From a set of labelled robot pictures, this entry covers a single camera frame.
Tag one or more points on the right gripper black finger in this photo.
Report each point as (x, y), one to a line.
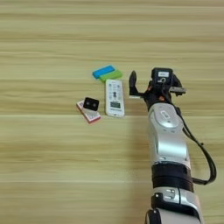
(133, 84)
(178, 90)

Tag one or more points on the white remote control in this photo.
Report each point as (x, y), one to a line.
(115, 99)

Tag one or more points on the blue rectangular block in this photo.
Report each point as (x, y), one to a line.
(103, 71)

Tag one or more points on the green rectangular block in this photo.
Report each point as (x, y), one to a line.
(111, 75)

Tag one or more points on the red white card box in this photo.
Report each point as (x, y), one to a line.
(92, 116)

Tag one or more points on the small black square object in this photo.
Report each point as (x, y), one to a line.
(91, 103)

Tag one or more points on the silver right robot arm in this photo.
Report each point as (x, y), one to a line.
(169, 137)

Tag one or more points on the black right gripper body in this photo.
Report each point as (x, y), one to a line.
(159, 94)

